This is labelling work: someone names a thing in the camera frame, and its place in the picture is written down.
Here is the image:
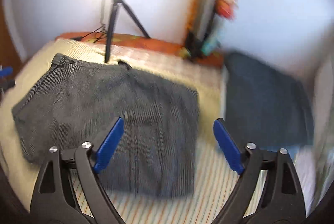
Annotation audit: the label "black power cable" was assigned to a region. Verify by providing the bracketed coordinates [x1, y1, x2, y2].
[70, 0, 110, 45]

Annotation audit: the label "folded silver tripod stand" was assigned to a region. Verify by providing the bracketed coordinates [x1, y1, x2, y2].
[184, 0, 216, 61]

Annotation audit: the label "black mini tripod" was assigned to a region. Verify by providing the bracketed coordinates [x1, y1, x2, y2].
[104, 0, 152, 64]

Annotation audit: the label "folded dark navy garment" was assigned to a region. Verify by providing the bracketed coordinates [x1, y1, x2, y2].
[225, 52, 314, 148]

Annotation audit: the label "dark grey woven pants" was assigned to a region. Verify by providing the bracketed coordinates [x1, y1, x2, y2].
[12, 54, 199, 198]

